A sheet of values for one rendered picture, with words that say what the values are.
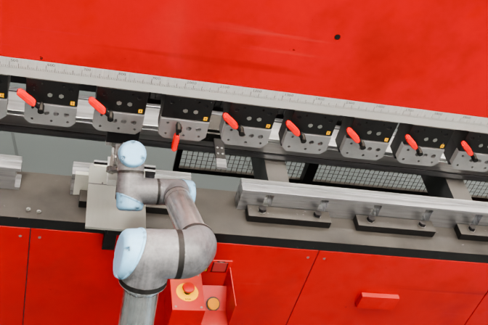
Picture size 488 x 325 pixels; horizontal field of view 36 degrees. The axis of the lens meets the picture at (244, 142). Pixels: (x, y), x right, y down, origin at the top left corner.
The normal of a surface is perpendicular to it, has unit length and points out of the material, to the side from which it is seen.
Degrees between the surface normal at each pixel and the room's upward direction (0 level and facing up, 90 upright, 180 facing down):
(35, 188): 0
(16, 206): 0
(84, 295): 90
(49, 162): 0
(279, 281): 90
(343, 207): 90
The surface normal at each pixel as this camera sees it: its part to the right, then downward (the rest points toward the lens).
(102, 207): 0.23, -0.74
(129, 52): 0.11, 0.66
